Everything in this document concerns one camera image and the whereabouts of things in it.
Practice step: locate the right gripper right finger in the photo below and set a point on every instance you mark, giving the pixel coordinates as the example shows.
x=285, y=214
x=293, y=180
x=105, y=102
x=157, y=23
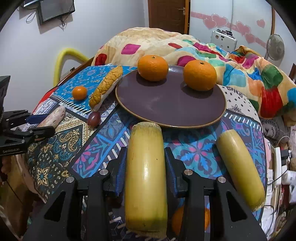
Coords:
x=230, y=218

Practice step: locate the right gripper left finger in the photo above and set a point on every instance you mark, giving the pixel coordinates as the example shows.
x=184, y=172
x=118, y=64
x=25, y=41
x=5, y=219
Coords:
x=60, y=217

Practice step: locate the small wall monitor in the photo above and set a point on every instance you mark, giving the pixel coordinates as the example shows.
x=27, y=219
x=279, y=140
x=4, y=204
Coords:
x=51, y=9

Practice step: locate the white sliding wardrobe with hearts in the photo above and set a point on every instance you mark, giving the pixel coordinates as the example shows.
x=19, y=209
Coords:
x=250, y=22

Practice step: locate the brown wooden door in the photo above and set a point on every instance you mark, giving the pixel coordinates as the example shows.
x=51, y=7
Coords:
x=169, y=15

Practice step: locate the large orange left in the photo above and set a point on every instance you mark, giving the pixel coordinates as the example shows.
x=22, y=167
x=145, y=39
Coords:
x=152, y=68

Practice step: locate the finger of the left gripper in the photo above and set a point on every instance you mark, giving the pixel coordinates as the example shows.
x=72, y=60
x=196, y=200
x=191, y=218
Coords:
x=34, y=134
x=36, y=119

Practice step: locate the dark red grape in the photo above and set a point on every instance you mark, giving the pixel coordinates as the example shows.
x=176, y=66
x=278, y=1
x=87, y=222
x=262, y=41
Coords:
x=94, y=119

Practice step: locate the pink pomelo segment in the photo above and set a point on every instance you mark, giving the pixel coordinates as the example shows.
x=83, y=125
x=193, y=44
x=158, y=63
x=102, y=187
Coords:
x=54, y=118

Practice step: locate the white power strip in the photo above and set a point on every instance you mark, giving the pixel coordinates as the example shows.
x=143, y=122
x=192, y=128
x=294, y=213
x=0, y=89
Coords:
x=277, y=166

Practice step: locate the large orange right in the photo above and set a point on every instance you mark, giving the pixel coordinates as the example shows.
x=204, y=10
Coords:
x=199, y=75

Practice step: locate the white box appliance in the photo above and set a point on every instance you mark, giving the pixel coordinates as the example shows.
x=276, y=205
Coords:
x=224, y=39

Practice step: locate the standing electric fan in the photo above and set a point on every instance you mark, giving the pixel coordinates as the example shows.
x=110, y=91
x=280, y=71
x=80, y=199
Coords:
x=275, y=48

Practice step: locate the large orange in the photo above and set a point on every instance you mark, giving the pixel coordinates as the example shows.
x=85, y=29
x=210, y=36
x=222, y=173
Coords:
x=199, y=75
x=152, y=68

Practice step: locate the dark purple round plate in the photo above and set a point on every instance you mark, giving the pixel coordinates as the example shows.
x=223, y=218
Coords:
x=170, y=102

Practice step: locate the colourful patchwork blanket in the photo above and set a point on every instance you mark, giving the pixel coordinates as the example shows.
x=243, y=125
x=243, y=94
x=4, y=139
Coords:
x=269, y=89

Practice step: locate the yellow foam tube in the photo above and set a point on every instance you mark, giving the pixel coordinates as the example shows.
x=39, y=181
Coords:
x=64, y=56

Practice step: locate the blue patterned bed cover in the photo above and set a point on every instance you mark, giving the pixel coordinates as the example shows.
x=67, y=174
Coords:
x=81, y=151

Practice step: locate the small orange mandarin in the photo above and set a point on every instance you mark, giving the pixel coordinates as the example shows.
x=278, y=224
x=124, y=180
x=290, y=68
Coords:
x=79, y=93

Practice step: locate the orange under gripper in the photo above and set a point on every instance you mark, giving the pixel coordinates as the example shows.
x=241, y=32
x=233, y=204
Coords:
x=176, y=220

